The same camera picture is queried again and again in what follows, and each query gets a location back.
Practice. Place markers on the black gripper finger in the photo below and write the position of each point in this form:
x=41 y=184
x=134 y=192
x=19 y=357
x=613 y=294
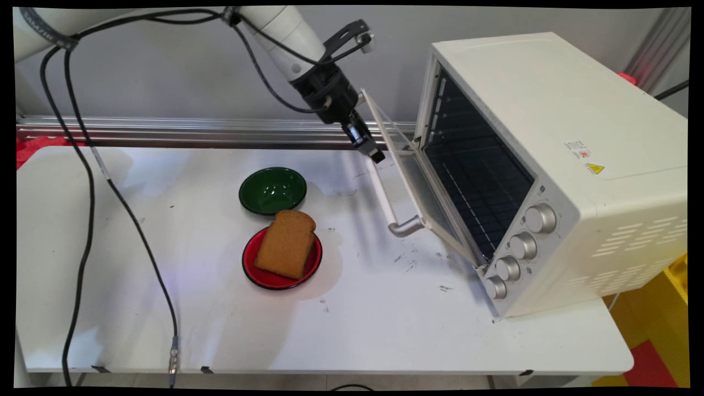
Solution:
x=369 y=140
x=355 y=137

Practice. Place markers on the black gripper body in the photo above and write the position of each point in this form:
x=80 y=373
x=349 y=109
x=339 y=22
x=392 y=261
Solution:
x=327 y=93

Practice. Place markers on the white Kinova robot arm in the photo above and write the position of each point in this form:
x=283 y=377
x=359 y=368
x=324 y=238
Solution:
x=280 y=38

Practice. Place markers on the dark green bowl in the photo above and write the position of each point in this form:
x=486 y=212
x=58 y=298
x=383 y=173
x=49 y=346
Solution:
x=273 y=191

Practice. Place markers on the brown bread slice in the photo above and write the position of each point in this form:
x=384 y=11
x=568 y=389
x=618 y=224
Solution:
x=285 y=247

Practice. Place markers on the red plate with black rim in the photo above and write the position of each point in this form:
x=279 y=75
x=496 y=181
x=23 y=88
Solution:
x=274 y=281

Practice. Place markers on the cream toaster oven body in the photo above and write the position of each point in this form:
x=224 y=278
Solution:
x=550 y=99

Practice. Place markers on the large silver oven knob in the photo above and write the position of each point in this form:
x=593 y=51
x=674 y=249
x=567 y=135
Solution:
x=541 y=218

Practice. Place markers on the small red object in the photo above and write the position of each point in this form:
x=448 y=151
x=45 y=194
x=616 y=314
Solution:
x=627 y=78

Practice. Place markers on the red cloth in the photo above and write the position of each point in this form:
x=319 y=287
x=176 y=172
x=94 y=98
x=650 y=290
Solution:
x=33 y=148

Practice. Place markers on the slanted aluminium profile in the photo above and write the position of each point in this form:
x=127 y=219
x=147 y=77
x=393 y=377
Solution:
x=660 y=44

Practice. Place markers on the yellow foam floor mat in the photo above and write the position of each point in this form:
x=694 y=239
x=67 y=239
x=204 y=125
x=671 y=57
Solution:
x=649 y=308

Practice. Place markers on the red foam floor mat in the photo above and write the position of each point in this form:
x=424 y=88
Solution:
x=652 y=366

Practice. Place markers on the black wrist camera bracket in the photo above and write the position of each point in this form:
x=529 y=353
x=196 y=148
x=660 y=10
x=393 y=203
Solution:
x=360 y=26

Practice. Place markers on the horizontal aluminium rail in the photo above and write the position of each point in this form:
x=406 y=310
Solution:
x=192 y=132

